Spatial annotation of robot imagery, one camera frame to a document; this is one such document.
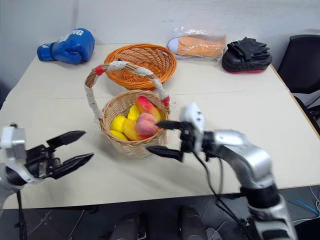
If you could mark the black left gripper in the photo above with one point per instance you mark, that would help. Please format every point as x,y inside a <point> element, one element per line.
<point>42,161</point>

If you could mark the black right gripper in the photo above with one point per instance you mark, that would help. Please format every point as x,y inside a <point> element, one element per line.
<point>187,140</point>

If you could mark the pink peach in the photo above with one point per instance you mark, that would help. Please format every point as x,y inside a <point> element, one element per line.
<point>146,125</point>

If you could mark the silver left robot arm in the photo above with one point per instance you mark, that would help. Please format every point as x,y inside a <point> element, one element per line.
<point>3,191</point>

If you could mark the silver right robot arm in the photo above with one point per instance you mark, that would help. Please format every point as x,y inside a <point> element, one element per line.
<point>250,156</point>

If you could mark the orange round wicker tray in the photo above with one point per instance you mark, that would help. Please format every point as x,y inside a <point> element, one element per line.
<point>140,53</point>

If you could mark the red yellow mango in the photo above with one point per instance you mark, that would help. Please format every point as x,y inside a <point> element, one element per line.
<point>147,106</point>

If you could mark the yellow orange mango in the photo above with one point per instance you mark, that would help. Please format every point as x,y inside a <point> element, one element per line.
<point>130,130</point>

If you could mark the small yellow fruit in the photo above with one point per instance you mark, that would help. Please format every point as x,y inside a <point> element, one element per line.
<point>133,113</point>

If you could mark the round yellow lemon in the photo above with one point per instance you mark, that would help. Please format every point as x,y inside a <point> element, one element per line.
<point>118,123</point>

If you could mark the blue boxing glove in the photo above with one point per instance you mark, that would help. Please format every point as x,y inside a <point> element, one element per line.
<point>72,47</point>

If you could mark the black red focus mitt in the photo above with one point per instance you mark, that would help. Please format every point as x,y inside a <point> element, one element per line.
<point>246,62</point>

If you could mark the orange slipper in plastic bag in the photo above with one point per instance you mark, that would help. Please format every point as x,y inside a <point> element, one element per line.
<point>197,32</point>

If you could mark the black office chair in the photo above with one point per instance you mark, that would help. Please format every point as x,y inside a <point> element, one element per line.
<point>300,65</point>

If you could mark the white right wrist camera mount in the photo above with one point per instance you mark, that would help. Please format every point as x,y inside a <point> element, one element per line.
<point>194,117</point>

